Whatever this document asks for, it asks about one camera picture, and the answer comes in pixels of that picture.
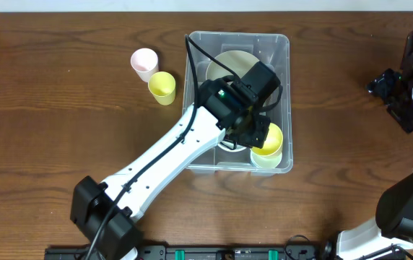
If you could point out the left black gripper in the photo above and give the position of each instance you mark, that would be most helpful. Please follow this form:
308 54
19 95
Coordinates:
258 133

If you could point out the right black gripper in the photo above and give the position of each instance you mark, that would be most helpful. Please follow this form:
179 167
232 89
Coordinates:
383 85

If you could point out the white small bowl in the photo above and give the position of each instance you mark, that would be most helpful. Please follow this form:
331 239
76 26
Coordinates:
231 147

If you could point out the yellow cup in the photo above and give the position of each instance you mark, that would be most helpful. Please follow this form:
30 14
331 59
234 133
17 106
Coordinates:
162 86
273 142

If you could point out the beige large bowl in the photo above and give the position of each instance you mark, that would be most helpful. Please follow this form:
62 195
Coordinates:
238 61

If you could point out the pale green plastic cup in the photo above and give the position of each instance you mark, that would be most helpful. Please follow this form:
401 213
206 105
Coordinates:
261 161

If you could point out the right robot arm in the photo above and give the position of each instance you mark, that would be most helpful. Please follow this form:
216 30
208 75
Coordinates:
389 235

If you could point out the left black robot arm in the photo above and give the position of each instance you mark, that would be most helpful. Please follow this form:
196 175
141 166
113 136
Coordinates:
107 212

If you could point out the clear plastic storage container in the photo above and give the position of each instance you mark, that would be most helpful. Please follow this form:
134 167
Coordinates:
274 51

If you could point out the pink plastic cup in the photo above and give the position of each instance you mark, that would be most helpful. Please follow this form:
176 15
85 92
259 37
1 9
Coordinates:
144 62

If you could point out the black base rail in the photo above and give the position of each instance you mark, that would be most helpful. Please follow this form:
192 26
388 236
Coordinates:
296 252

